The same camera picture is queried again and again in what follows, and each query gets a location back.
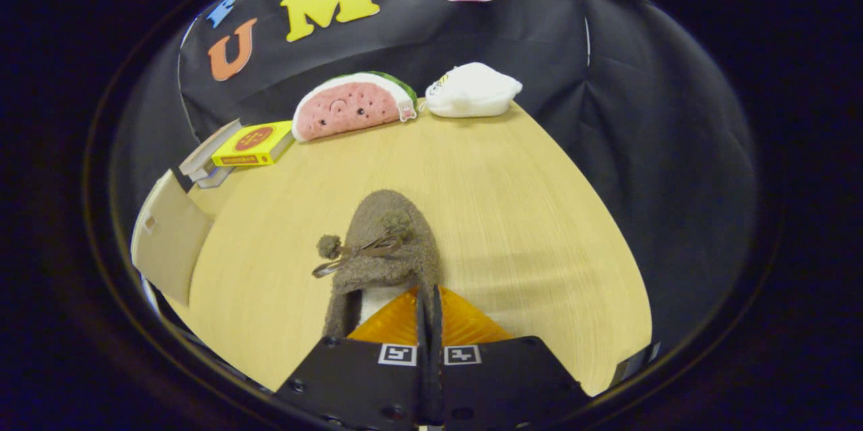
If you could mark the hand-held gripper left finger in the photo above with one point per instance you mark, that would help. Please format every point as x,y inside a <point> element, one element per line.
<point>364,384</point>

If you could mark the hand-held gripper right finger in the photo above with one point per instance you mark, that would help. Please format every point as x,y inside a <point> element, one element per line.
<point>506,384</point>

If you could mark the white plush toy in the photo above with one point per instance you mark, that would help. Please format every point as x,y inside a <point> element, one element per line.
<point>472,90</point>

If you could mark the dark block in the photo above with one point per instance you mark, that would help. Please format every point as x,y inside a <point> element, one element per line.
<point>634,365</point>

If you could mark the yellow book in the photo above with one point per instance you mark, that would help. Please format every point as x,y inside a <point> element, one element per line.
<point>253,144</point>

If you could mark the watermelon plush toy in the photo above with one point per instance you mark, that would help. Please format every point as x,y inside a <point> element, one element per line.
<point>347,107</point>

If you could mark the brown fuzzy shoe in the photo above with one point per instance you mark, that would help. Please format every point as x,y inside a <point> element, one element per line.
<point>384,269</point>

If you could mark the beige storage box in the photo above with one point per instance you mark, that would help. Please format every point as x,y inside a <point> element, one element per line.
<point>168,235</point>

